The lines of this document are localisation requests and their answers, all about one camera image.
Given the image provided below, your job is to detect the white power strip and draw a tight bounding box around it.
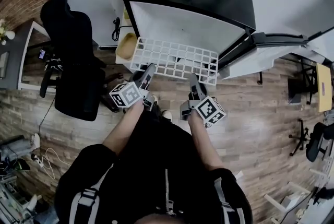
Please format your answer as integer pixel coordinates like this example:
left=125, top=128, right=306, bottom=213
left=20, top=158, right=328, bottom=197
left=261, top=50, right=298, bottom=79
left=31, top=154, right=45, bottom=168

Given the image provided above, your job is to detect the white floor cable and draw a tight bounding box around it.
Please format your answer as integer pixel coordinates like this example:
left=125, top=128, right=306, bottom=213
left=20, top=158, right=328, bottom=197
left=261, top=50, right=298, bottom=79
left=41, top=147, right=71, bottom=180

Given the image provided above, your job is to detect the person's left forearm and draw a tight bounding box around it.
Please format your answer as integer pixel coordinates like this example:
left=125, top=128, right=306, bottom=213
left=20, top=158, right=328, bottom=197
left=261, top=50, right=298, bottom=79
left=102, top=102, right=146, bottom=157

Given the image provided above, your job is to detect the yellow table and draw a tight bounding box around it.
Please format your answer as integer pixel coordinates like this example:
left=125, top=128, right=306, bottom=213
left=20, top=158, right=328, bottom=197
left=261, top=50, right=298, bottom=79
left=316, top=63, right=332, bottom=113

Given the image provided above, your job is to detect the person's right forearm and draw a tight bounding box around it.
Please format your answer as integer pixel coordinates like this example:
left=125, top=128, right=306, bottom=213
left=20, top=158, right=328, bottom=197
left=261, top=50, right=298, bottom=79
left=187, top=110, right=226, bottom=172

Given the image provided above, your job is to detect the white wooden chair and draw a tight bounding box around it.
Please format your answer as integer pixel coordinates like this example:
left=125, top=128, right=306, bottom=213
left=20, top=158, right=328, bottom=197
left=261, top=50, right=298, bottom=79
left=263, top=181, right=314, bottom=224

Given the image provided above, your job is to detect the person's black clothing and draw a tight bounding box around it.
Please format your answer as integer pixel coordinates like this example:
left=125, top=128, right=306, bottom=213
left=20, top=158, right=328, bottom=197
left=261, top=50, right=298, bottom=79
left=53, top=102, right=253, bottom=224

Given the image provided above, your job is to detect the white wire grid rack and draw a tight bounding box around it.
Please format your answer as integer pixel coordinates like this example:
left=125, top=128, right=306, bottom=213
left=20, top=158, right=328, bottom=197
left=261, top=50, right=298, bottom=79
left=129, top=37, right=219, bottom=86

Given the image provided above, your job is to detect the grey laptop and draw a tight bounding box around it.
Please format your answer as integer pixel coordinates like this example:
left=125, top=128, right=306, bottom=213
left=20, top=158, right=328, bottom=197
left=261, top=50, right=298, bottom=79
left=0, top=52, right=10, bottom=79

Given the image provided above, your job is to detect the dark desk with white frame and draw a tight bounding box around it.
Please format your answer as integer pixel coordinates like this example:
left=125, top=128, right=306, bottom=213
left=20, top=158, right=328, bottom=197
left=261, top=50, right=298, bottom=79
left=0, top=20, right=52, bottom=91

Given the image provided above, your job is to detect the black office chair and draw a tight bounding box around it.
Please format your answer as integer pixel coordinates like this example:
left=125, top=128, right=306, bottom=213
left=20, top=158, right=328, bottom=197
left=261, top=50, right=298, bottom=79
left=39, top=0, right=123, bottom=122
left=288, top=118, right=334, bottom=163

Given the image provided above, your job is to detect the grey harness strap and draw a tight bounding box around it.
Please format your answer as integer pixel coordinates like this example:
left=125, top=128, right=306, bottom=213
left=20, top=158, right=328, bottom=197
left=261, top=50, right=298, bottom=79
left=68, top=165, right=115, bottom=224
left=213, top=177, right=245, bottom=224

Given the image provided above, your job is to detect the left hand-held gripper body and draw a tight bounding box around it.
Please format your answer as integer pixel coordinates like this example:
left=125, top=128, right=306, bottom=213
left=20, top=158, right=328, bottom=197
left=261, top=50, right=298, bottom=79
left=109, top=63, right=157, bottom=112

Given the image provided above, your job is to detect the black cable coil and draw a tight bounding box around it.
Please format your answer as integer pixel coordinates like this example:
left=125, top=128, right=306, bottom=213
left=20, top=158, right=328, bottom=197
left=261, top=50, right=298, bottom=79
left=111, top=17, right=131, bottom=42

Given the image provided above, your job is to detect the white board on black stand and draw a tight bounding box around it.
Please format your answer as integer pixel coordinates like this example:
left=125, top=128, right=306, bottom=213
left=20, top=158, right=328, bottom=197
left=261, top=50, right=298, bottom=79
left=294, top=25, right=334, bottom=67

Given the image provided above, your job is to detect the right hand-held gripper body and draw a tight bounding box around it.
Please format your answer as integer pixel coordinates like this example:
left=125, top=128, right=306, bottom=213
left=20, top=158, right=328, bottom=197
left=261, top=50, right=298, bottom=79
left=180, top=73, right=227, bottom=127

